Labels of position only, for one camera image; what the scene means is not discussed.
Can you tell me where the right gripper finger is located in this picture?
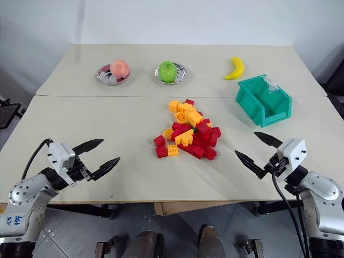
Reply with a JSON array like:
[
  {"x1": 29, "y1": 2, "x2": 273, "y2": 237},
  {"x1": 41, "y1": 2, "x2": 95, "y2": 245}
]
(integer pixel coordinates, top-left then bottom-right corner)
[
  {"x1": 253, "y1": 131, "x2": 283, "y2": 148},
  {"x1": 234, "y1": 150, "x2": 266, "y2": 180}
]

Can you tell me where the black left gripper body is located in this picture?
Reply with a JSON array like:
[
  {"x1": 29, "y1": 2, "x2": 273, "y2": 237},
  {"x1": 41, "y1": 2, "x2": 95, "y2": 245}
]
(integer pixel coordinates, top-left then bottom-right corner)
[{"x1": 66, "y1": 156, "x2": 95, "y2": 187}]

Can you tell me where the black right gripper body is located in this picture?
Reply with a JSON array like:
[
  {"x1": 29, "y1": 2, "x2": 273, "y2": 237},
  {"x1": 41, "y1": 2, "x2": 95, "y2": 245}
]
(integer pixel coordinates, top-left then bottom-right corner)
[{"x1": 264, "y1": 154, "x2": 290, "y2": 184}]

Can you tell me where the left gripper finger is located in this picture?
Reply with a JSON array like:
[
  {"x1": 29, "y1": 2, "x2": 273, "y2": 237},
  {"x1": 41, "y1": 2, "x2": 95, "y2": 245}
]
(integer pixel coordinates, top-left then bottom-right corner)
[
  {"x1": 91, "y1": 157, "x2": 121, "y2": 182},
  {"x1": 73, "y1": 138, "x2": 105, "y2": 157}
]

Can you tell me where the green plastic storage bin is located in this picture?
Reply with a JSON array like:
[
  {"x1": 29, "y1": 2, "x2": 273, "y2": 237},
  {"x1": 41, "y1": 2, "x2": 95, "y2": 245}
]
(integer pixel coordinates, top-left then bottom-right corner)
[{"x1": 235, "y1": 74, "x2": 293, "y2": 128}]

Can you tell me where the clear bin label holder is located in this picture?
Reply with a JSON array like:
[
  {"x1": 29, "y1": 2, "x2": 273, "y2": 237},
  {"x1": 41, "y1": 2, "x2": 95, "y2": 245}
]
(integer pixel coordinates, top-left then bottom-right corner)
[{"x1": 261, "y1": 76, "x2": 280, "y2": 94}]

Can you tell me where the silver round plate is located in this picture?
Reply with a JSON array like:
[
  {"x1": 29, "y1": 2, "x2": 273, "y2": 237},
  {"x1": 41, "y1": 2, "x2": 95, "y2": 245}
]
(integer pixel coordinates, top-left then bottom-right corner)
[
  {"x1": 94, "y1": 63, "x2": 133, "y2": 87},
  {"x1": 154, "y1": 62, "x2": 187, "y2": 86}
]

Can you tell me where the brown cardboard sheet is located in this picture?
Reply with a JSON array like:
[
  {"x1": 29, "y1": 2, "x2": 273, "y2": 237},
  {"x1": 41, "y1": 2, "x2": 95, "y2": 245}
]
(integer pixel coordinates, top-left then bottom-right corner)
[{"x1": 153, "y1": 200, "x2": 238, "y2": 217}]

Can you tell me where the yellow banana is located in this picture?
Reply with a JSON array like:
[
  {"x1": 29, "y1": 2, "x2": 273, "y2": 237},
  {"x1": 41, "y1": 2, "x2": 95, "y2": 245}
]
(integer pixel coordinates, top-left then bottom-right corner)
[{"x1": 223, "y1": 56, "x2": 245, "y2": 81}]

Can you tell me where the pink peach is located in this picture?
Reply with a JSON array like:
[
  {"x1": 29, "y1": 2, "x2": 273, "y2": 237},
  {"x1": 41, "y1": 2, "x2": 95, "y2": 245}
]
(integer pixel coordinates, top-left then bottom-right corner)
[{"x1": 111, "y1": 59, "x2": 131, "y2": 80}]

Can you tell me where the dark rounded shape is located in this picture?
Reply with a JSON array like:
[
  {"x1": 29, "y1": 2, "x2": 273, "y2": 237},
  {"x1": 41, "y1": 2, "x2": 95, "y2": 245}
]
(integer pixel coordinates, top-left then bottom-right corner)
[
  {"x1": 128, "y1": 230, "x2": 165, "y2": 258},
  {"x1": 198, "y1": 225, "x2": 226, "y2": 258}
]

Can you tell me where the dark background equipment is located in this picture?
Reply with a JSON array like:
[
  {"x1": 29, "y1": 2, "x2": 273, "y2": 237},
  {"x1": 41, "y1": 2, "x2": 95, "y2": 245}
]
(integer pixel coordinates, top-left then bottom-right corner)
[{"x1": 319, "y1": 44, "x2": 344, "y2": 120}]

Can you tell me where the green apple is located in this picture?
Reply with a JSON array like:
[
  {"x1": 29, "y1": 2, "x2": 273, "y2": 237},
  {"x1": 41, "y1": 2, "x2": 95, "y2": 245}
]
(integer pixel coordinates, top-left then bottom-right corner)
[{"x1": 157, "y1": 61, "x2": 178, "y2": 83}]

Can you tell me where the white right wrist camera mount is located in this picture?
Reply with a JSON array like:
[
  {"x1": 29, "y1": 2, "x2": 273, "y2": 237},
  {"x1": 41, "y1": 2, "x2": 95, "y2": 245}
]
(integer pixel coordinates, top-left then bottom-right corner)
[{"x1": 276, "y1": 138, "x2": 307, "y2": 176}]

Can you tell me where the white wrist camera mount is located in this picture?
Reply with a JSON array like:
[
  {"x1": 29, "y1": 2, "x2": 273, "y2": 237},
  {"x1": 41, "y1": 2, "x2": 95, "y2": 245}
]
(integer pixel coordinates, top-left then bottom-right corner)
[
  {"x1": 276, "y1": 138, "x2": 307, "y2": 176},
  {"x1": 47, "y1": 142, "x2": 77, "y2": 187}
]

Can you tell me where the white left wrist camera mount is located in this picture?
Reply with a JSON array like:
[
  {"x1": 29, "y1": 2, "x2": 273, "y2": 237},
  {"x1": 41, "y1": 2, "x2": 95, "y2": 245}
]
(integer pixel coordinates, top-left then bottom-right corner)
[{"x1": 47, "y1": 142, "x2": 77, "y2": 187}]

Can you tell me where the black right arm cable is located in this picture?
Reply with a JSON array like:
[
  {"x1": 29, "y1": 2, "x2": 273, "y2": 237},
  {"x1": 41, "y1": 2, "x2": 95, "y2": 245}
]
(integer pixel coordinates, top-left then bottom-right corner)
[{"x1": 271, "y1": 171, "x2": 311, "y2": 258}]

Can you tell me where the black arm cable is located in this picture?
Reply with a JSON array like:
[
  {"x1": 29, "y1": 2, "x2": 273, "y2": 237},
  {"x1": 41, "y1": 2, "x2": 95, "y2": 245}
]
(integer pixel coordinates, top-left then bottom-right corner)
[
  {"x1": 21, "y1": 138, "x2": 53, "y2": 181},
  {"x1": 271, "y1": 171, "x2": 311, "y2": 258}
]

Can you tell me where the black table frame bar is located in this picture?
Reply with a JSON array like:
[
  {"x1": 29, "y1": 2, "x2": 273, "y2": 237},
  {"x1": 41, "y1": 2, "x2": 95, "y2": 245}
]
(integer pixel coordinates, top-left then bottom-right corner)
[{"x1": 252, "y1": 200, "x2": 305, "y2": 216}]

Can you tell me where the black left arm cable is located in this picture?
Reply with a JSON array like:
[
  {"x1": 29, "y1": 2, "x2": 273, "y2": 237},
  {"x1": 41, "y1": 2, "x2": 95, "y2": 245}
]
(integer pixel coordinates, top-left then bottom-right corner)
[{"x1": 21, "y1": 138, "x2": 53, "y2": 181}]

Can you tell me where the dark metal bracket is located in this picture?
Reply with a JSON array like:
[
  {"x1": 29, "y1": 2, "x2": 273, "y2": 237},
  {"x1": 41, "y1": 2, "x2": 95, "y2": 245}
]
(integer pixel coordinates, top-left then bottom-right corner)
[
  {"x1": 94, "y1": 234, "x2": 122, "y2": 258},
  {"x1": 234, "y1": 237, "x2": 264, "y2": 256}
]

